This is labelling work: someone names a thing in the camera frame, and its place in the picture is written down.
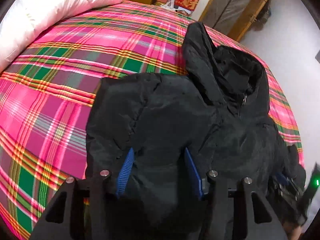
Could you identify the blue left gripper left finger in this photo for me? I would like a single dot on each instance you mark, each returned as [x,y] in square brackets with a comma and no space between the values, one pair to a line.
[124,174]

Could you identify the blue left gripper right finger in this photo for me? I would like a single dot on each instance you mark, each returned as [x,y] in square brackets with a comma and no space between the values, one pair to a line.
[194,177]

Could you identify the black hooded puffer jacket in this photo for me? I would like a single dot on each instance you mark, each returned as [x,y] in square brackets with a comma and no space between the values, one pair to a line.
[219,111]

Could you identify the person's right hand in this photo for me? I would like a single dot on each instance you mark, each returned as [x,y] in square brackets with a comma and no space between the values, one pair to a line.
[295,233]

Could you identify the pink plaid bed sheet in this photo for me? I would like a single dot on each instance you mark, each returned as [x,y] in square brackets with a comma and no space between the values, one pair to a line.
[47,94]

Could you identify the red gift box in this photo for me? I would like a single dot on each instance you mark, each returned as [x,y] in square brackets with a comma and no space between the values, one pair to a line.
[186,4]

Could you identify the hanging bag on door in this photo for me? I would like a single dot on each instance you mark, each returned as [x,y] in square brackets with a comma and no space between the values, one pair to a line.
[263,16]

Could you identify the wooden framed door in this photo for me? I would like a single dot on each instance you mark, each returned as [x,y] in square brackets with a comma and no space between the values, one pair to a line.
[232,18]

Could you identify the white pink folded quilt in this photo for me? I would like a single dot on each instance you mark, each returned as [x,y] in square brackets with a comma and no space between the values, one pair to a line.
[27,19]

